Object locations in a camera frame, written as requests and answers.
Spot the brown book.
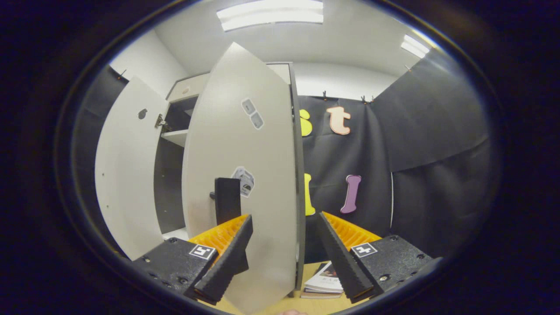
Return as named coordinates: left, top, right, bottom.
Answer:
left=301, top=290, right=343, bottom=299

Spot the long ceiling light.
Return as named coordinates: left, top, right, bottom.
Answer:
left=217, top=0, right=324, bottom=32

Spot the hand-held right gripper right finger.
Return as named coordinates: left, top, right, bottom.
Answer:
left=317, top=212, right=442, bottom=305

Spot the grey cabinet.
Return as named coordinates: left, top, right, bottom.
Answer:
left=153, top=61, right=307, bottom=291

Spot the small ceiling light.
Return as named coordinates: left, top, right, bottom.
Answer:
left=400, top=34, right=430, bottom=59

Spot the grey cabinet shelf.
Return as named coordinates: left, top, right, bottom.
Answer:
left=161, top=129, right=189, bottom=148
left=162, top=227, right=189, bottom=241

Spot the black backdrop cloth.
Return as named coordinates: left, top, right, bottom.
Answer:
left=300, top=55, right=493, bottom=267
left=71, top=65, right=128, bottom=245

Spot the white photo cover book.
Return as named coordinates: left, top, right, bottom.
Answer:
left=305, top=262, right=344, bottom=293

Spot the grey cabinet door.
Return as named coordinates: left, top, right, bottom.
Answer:
left=182, top=42, right=302, bottom=315
left=95, top=77, right=169, bottom=261

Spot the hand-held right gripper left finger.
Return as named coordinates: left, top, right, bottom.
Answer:
left=131, top=213, right=253, bottom=305

